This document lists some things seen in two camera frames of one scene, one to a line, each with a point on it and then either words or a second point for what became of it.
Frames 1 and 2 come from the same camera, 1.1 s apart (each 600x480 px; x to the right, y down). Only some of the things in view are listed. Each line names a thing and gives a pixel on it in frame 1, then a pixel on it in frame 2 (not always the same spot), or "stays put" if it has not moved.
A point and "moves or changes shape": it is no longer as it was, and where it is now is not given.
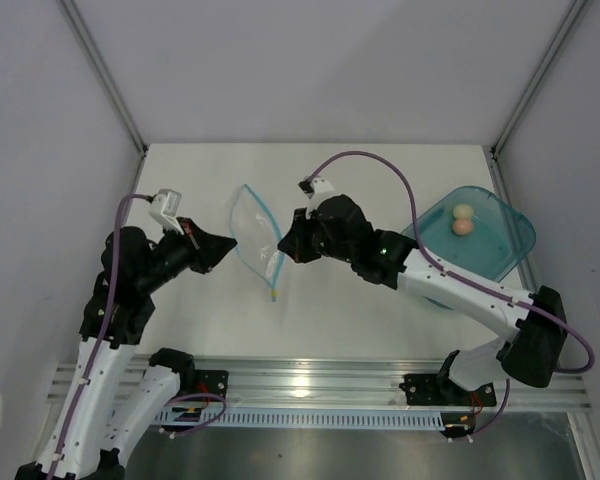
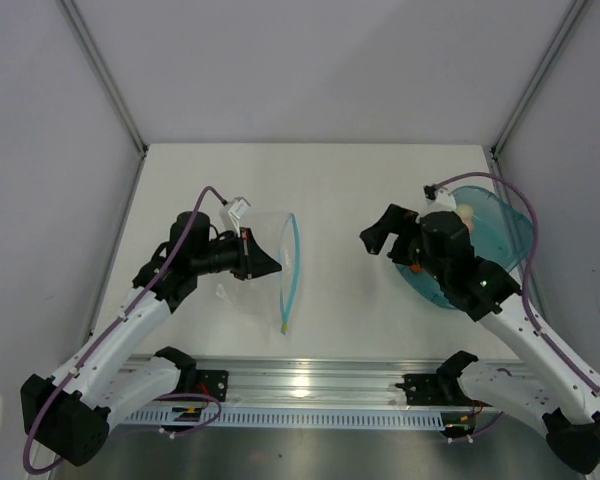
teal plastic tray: [475, 230] stays put
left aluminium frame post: [105, 74] stays put
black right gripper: [295, 245] → [396, 220]
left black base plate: [208, 381] stays put
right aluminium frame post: [566, 23] stays put
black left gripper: [211, 248] → [253, 262]
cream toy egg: [463, 211] stays put
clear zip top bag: [256, 234] moves or changes shape
